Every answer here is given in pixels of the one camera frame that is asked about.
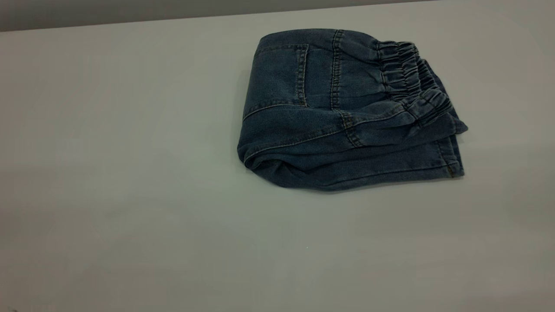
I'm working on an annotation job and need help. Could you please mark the blue denim shorts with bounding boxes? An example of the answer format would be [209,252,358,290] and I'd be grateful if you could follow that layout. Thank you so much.
[236,28,469,191]

